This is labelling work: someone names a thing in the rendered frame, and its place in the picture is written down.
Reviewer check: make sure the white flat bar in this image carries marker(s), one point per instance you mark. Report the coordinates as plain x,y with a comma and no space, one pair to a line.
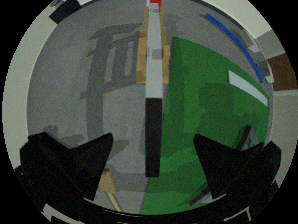
245,86

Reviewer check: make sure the green putting mat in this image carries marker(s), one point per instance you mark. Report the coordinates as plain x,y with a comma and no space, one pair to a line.
199,100

